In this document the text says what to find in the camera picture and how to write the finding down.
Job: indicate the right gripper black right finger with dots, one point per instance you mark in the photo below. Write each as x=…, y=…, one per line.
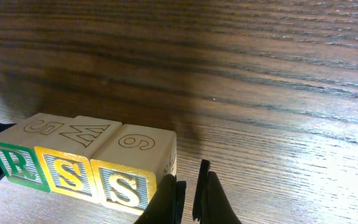
x=210, y=205

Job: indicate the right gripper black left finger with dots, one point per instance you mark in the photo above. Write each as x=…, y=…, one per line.
x=167, y=204

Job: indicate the green block letter R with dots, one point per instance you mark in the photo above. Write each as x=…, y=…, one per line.
x=18, y=159

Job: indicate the yellow block letter S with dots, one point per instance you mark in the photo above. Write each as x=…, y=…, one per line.
x=65, y=155
x=131, y=164

